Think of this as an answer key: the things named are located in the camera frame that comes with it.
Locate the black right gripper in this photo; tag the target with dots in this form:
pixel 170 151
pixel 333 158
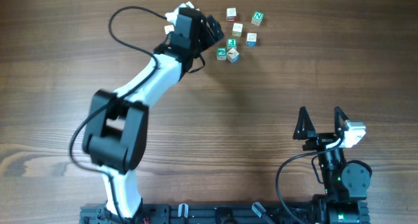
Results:
pixel 320 138

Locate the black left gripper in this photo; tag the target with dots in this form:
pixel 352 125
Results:
pixel 205 31

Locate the green J wooden block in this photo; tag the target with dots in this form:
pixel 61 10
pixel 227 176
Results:
pixel 221 53

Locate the shell picture blue D block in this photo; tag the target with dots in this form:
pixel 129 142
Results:
pixel 233 55

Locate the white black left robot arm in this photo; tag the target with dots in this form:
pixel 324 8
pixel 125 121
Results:
pixel 115 131

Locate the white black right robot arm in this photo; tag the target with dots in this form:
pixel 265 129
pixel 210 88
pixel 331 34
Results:
pixel 345 182

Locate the white block red side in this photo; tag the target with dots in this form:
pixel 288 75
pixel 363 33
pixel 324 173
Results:
pixel 231 14

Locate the white block yellow side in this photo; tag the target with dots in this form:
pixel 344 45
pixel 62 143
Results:
pixel 237 30

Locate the green F wooden block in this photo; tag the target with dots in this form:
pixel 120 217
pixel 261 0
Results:
pixel 231 43

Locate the white block top left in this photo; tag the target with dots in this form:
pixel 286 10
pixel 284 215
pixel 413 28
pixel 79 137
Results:
pixel 190 5

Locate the white block blue side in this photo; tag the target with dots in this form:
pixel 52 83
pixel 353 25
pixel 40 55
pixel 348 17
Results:
pixel 251 39

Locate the green N block right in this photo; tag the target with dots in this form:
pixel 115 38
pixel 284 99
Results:
pixel 257 18

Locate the green n block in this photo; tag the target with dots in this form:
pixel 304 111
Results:
pixel 257 18
pixel 168 29

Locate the green N block left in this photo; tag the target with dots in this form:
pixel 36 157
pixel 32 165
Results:
pixel 168 29

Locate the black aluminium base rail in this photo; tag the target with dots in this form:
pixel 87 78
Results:
pixel 302 212

